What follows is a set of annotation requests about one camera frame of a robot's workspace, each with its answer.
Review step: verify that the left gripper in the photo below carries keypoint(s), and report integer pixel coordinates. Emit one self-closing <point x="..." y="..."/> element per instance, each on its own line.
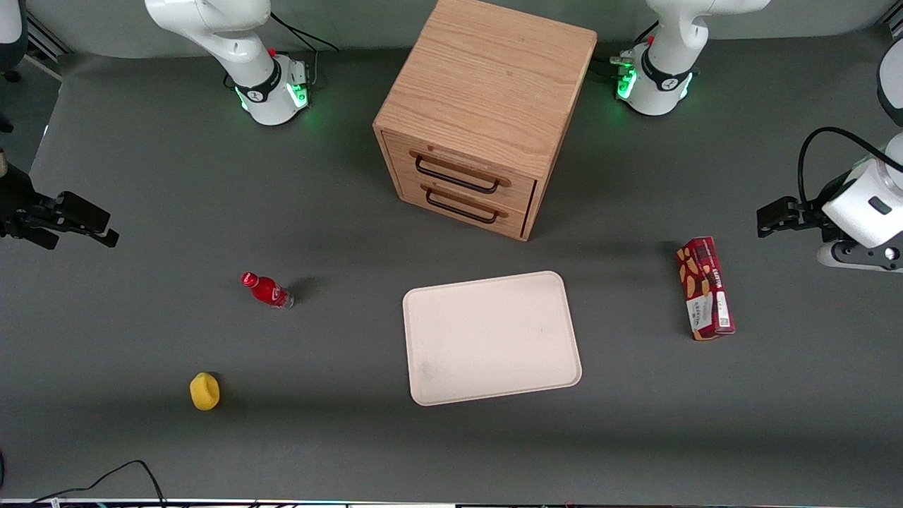
<point x="806" y="212"/>

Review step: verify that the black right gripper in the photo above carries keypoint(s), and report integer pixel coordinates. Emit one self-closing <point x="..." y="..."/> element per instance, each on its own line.
<point x="20" y="207"/>

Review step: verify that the red cookie box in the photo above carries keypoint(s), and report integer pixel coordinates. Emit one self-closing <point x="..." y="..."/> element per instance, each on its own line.
<point x="705" y="289"/>

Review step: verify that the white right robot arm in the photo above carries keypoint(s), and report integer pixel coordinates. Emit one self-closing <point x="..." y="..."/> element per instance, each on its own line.
<point x="240" y="42"/>

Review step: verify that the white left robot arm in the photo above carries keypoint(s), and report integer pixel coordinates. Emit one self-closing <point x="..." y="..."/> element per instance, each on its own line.
<point x="659" y="70"/>

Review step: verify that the beige plastic tray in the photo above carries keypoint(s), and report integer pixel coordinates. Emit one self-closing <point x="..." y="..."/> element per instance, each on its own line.
<point x="490" y="339"/>

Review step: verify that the red drink bottle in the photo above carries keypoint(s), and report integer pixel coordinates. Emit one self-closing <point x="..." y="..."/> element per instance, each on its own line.
<point x="268" y="290"/>

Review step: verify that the yellow lemon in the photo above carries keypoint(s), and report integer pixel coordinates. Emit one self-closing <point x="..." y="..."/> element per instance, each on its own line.
<point x="204" y="392"/>

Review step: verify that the aluminium frame rail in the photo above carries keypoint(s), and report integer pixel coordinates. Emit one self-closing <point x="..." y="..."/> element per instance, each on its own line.
<point x="48" y="39"/>
<point x="896" y="27"/>

